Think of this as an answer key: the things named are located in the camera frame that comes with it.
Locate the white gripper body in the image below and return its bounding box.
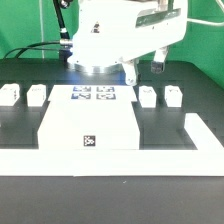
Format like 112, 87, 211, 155
118, 0, 188, 63

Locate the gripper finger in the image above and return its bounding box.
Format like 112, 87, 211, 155
122, 59, 139, 86
151, 46, 169, 74

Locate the white square tabletop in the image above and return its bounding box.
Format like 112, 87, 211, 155
38, 101, 140, 150

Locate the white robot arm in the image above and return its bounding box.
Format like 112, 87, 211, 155
67, 0, 188, 86

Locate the white sheet with AprilTags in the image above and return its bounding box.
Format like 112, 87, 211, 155
48, 85, 137, 102

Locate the white L-shaped obstacle fence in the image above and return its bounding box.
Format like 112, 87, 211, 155
0, 112, 224, 177

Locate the white cable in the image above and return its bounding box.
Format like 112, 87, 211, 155
186, 17, 224, 28

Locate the black cable bundle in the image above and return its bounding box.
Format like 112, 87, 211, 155
2, 39, 74, 60

